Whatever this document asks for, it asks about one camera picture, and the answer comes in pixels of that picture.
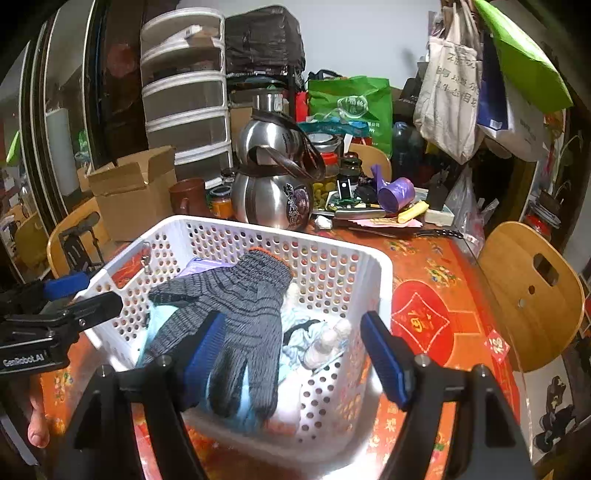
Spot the grey knitted work glove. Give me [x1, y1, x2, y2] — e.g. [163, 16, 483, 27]
[137, 249, 293, 422]

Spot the white perforated plastic basket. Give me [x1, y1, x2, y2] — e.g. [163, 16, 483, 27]
[84, 215, 393, 470]

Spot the person's hand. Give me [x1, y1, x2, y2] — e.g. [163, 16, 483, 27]
[27, 376, 50, 449]

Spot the left wooden chair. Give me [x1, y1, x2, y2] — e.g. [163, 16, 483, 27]
[46, 197, 110, 278]

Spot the wooden chair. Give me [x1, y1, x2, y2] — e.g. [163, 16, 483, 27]
[46, 197, 110, 278]
[478, 221, 585, 372]

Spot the brown cardboard box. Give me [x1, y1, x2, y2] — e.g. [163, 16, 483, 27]
[87, 146, 176, 242]

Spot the brown ceramic mug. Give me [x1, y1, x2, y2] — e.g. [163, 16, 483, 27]
[168, 178, 211, 217]

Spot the right wooden chair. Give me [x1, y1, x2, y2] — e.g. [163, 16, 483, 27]
[478, 221, 585, 372]

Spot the orange jam jar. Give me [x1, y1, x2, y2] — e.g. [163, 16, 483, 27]
[209, 185, 233, 219]

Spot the lower stainless steel kettle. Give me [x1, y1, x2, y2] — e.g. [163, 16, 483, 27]
[231, 146, 325, 230]

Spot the stainless steel kettle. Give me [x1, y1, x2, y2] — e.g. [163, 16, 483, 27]
[236, 109, 320, 164]
[231, 146, 325, 230]

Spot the upper stainless steel kettle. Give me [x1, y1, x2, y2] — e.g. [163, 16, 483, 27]
[236, 109, 320, 164]

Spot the purple plastic cup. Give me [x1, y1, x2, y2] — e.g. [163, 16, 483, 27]
[370, 164, 416, 214]

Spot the white blue hanging bag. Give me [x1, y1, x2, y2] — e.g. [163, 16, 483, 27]
[477, 34, 544, 162]

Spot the beige canvas tote bag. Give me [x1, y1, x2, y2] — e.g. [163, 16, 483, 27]
[413, 1, 482, 165]

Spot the green shopping bag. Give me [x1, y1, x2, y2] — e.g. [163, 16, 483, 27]
[308, 76, 393, 157]

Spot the lime green hanging bag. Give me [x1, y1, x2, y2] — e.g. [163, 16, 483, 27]
[474, 1, 573, 114]

